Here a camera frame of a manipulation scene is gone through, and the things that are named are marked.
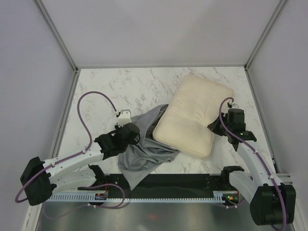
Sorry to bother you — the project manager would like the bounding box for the white slotted cable duct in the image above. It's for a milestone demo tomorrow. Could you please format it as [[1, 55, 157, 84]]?
[[47, 191, 237, 203]]

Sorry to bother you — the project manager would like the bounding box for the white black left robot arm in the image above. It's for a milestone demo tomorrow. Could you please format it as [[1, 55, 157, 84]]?
[[20, 123, 141, 206]]

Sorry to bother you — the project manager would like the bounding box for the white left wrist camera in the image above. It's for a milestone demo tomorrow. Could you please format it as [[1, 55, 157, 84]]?
[[116, 109, 132, 127]]

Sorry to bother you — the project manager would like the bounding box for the aluminium left corner post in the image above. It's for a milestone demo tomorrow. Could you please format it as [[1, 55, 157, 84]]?
[[33, 0, 78, 73]]

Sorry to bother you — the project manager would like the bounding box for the aluminium right side rail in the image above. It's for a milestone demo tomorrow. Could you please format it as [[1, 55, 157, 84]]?
[[244, 67, 279, 172]]

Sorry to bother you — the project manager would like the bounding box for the aluminium right corner post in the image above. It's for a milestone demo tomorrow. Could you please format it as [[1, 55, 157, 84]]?
[[244, 0, 288, 72]]

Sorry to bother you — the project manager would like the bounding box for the beige pillow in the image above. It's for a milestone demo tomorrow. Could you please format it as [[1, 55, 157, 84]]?
[[153, 75, 234, 159]]

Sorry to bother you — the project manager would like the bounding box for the aluminium corner post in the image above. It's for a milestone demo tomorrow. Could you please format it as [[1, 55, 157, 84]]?
[[33, 0, 78, 73], [244, 0, 288, 72]]

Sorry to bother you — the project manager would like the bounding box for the aluminium left side rail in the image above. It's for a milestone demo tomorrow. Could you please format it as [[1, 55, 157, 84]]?
[[50, 69, 80, 158]]

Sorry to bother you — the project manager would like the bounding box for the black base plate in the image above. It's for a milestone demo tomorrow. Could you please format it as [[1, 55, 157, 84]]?
[[94, 174, 237, 198]]

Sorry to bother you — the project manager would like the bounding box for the metal front panel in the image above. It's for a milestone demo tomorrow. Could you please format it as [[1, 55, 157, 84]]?
[[36, 203, 273, 231]]

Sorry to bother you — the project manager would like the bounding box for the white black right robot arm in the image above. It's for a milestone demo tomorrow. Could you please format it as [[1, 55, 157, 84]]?
[[208, 108, 296, 227]]

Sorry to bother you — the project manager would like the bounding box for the grey pillowcase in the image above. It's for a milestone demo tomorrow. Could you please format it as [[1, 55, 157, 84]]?
[[118, 104, 180, 190]]

